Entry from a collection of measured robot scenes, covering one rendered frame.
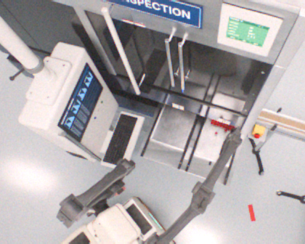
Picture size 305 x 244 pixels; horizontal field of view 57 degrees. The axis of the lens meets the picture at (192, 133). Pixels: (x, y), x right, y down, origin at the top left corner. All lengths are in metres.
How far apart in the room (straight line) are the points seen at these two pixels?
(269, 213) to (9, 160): 2.73
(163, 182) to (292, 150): 1.39
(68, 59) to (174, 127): 0.87
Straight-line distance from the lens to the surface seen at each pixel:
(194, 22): 1.19
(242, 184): 2.90
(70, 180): 3.12
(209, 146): 2.03
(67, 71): 1.60
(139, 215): 1.82
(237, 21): 1.10
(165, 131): 2.07
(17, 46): 1.38
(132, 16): 1.33
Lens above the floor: 2.83
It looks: 71 degrees down
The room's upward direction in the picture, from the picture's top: straight up
